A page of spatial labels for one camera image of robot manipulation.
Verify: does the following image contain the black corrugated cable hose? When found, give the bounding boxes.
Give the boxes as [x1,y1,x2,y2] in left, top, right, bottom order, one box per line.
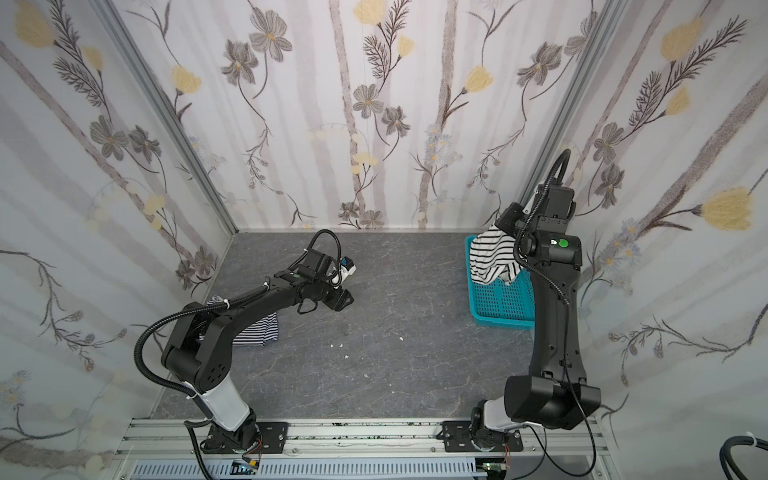
[133,299,232,397]

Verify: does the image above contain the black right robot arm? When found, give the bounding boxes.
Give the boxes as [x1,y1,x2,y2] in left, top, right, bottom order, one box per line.
[469,150,601,450]

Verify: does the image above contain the blue white striped tank top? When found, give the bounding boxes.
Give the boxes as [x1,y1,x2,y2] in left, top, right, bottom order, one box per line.
[232,313,279,347]

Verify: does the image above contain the aluminium mounting rail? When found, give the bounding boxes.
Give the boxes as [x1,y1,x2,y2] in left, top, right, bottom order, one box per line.
[113,416,619,463]

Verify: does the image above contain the white slotted cable duct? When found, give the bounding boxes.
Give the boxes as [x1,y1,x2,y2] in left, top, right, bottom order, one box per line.
[128,458,488,480]

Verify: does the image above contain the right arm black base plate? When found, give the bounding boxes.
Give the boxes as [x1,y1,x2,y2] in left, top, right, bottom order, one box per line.
[436,420,524,453]

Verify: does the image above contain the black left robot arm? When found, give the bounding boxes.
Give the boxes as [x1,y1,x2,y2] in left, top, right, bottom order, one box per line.
[133,229,356,456]

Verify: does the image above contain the black white striped tank top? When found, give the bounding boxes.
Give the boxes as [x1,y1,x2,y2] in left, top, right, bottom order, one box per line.
[469,226,522,285]

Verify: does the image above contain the teal plastic basket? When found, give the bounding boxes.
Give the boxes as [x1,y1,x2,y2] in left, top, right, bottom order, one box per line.
[464,235,535,330]

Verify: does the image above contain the black cable bundle at corner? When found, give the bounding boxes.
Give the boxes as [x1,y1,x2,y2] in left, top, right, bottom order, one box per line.
[718,434,768,480]

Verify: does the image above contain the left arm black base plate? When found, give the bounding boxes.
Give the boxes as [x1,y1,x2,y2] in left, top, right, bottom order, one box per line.
[200,421,289,454]

